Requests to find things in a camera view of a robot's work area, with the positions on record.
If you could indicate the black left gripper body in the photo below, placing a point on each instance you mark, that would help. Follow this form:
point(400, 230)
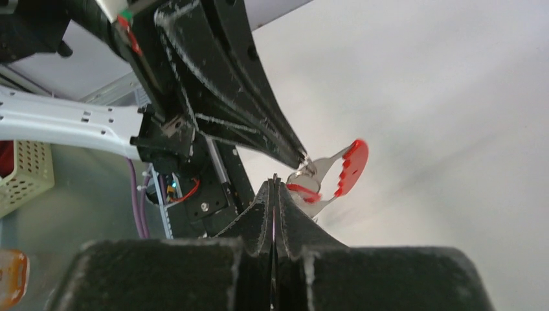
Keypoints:
point(133, 29)

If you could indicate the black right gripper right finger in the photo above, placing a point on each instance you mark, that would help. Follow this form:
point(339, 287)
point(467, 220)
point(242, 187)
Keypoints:
point(315, 271)

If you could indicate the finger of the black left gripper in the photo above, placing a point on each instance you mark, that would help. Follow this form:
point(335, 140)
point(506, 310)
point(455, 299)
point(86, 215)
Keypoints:
point(239, 106)
point(177, 31)

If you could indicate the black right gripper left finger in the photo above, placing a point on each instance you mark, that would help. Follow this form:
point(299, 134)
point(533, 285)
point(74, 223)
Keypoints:
point(229, 271)

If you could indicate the key with red tag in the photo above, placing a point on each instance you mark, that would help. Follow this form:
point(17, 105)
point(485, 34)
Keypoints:
point(307, 186)

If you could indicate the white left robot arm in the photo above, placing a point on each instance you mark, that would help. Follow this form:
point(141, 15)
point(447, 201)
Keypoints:
point(80, 92)

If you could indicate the beige perforated basket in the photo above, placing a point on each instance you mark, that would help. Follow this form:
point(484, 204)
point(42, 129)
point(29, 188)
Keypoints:
point(32, 174)

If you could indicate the orange labelled bottle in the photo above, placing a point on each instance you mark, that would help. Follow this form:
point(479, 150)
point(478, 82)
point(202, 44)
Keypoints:
point(15, 269)

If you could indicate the white slotted cable duct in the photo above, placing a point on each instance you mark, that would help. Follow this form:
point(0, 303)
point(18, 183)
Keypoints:
point(162, 206)

